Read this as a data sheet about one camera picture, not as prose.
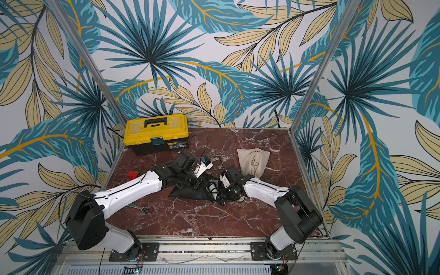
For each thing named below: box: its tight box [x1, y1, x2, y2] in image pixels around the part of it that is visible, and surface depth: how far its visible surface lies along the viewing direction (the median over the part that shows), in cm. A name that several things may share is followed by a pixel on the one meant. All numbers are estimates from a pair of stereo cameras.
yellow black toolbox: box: [123, 113, 190, 156], surface depth 98 cm
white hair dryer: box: [205, 178, 220, 200], surface depth 90 cm
